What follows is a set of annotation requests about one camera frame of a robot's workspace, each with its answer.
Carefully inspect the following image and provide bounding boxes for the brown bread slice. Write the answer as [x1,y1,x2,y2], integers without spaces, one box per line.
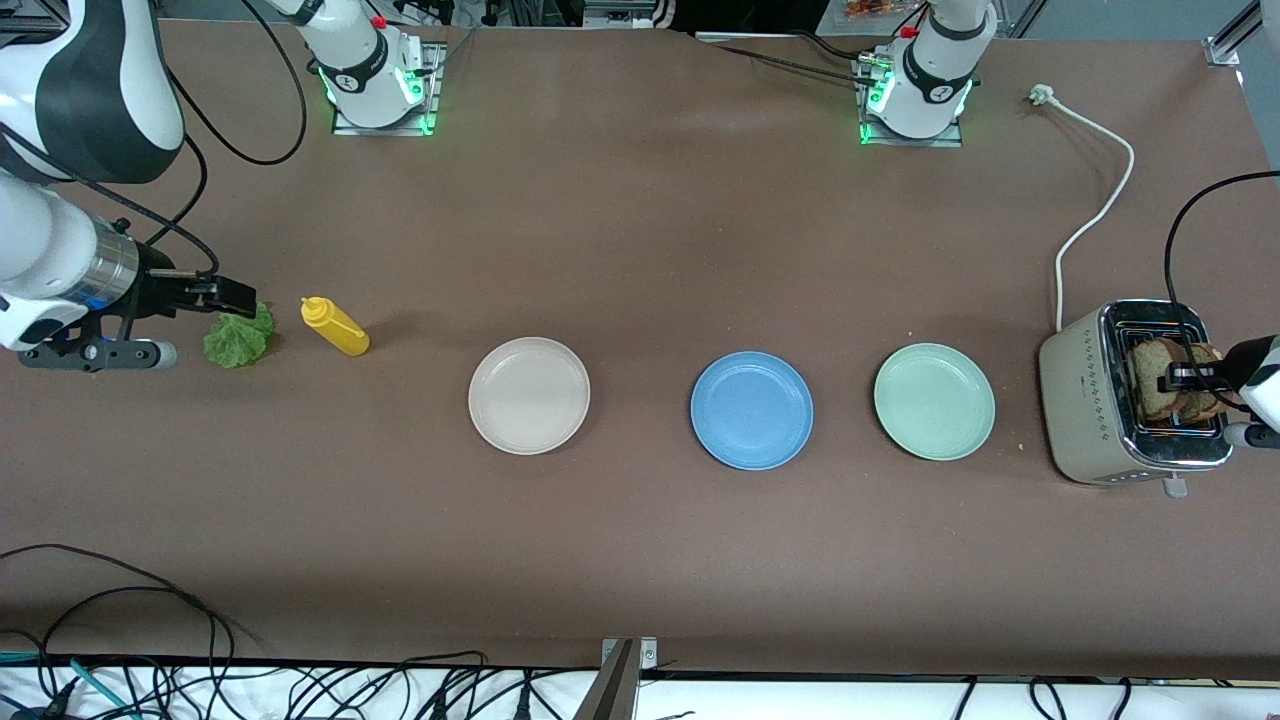
[1129,337,1193,422]
[1186,344,1234,420]

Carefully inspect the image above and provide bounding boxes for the green lettuce leaf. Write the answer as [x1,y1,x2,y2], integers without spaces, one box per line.
[203,303,276,369]

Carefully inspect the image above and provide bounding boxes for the yellow squeeze bottle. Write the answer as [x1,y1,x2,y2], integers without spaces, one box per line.
[300,296,371,357]

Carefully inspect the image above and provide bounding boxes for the light green round plate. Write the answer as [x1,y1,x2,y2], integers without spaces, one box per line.
[873,343,997,462]

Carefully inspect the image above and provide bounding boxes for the beige round plate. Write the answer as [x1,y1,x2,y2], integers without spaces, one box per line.
[468,337,592,456]

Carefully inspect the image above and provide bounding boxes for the blue round plate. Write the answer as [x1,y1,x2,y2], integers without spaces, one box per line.
[690,350,815,471]

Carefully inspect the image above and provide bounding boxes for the beige chrome toaster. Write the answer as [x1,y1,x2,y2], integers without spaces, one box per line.
[1038,298,1234,499]

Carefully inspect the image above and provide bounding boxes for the grey metal box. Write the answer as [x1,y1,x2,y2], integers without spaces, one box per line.
[585,0,661,29]

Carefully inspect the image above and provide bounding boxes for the grey metal pole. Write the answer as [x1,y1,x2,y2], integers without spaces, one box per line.
[570,640,641,720]

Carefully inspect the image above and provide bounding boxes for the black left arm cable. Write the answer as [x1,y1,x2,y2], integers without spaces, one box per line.
[1163,170,1280,411]

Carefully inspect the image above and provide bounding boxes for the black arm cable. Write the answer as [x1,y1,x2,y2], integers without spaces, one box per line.
[1163,170,1280,411]
[0,0,308,277]

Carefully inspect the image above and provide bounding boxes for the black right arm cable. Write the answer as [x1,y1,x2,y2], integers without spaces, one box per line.
[0,0,308,277]

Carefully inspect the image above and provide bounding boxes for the white toaster power cord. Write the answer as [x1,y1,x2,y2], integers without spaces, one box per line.
[1030,85,1136,333]

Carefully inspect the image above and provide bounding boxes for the black looped floor cable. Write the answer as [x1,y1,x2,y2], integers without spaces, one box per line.
[0,543,263,663]
[38,586,221,720]

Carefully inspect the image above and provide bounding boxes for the aluminium frame rail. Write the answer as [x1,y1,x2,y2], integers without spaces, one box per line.
[1205,0,1263,67]

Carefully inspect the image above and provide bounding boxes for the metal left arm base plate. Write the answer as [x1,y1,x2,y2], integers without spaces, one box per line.
[856,55,966,149]

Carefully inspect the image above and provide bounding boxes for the teal cable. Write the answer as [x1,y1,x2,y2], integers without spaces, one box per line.
[0,652,131,717]

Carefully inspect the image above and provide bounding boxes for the black plug cable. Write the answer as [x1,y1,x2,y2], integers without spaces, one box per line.
[498,668,563,720]
[255,652,491,720]

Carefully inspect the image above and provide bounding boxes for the thin black base cable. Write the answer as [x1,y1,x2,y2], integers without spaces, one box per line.
[700,38,881,86]
[800,28,871,61]

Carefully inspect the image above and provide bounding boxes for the silver mounting bracket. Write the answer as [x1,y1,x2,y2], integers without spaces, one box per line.
[600,637,659,671]

